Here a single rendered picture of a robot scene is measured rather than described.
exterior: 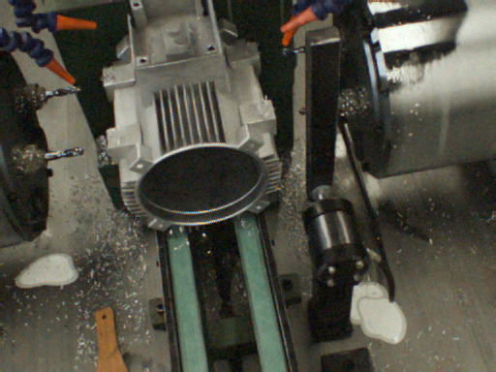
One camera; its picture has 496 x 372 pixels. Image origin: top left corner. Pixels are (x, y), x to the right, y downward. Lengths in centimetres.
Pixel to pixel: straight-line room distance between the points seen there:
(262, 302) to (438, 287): 28
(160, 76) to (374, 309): 43
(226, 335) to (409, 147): 33
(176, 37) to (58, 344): 45
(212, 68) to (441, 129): 26
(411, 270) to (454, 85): 32
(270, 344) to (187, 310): 11
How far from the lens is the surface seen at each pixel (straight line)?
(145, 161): 76
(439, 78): 78
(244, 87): 84
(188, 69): 78
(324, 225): 75
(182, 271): 87
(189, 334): 83
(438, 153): 83
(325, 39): 62
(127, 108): 84
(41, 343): 101
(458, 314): 99
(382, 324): 96
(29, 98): 89
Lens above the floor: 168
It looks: 55 degrees down
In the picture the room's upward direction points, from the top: 7 degrees counter-clockwise
